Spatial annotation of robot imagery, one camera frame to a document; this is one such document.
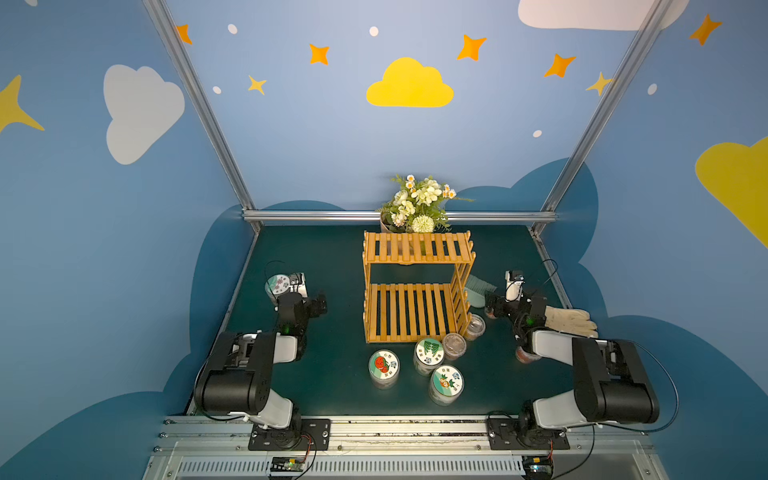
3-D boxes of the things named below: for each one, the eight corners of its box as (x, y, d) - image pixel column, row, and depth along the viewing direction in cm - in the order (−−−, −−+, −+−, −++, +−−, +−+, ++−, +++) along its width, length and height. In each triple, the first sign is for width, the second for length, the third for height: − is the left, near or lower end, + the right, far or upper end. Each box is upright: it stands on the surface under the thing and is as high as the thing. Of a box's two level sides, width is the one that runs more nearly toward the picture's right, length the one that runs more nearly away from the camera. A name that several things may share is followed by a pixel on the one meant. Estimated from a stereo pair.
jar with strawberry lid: (369, 388, 83) (367, 379, 77) (370, 360, 88) (369, 349, 82) (399, 388, 83) (400, 379, 77) (399, 360, 89) (400, 349, 82)
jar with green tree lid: (414, 375, 84) (416, 367, 79) (412, 346, 90) (414, 337, 84) (442, 375, 84) (446, 367, 79) (439, 346, 90) (443, 337, 84)
